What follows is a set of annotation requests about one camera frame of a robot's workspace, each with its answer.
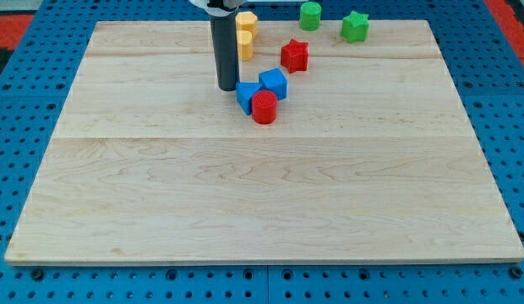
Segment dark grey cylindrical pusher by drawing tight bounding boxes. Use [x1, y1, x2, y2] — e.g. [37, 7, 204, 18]
[210, 13, 239, 91]

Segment yellow half-cylinder block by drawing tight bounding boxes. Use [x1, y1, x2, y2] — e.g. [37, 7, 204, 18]
[237, 30, 254, 62]

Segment light wooden board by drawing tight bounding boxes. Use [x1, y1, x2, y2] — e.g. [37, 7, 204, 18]
[4, 20, 524, 266]

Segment blue triangle block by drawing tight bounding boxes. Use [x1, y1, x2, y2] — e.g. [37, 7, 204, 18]
[236, 82, 262, 116]

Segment blue cube block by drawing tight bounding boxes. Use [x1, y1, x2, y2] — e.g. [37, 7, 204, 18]
[259, 68, 288, 100]

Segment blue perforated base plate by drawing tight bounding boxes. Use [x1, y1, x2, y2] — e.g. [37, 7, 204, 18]
[0, 0, 524, 303]

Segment green star block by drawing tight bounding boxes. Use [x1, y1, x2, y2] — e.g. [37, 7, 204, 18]
[341, 11, 369, 43]

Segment red star block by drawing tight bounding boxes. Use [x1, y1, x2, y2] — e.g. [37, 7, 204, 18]
[281, 39, 308, 73]

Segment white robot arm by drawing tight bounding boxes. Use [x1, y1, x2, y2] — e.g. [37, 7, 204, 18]
[190, 0, 244, 91]

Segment red cylinder block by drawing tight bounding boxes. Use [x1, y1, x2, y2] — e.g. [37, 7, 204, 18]
[251, 90, 278, 124]

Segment green cylinder block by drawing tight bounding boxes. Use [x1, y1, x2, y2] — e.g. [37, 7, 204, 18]
[299, 2, 322, 31]

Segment yellow hexagon block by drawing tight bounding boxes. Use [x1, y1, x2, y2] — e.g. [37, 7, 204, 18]
[236, 11, 259, 40]

